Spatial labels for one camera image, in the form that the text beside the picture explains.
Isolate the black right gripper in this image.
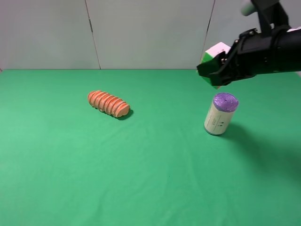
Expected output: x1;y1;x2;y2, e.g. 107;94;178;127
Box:
197;29;279;87

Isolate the stickerless magic cube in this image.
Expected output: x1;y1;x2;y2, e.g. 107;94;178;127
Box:
199;42;231;91

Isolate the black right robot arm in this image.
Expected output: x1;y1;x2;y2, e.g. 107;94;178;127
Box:
197;29;301;88

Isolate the purple garbage bag roll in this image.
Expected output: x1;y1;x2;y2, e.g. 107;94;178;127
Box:
204;93;239;136

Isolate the sliced orange bread loaf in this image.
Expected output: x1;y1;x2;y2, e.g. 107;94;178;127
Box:
87;90;130;118

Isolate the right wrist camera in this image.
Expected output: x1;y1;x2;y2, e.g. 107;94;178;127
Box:
241;0;291;36

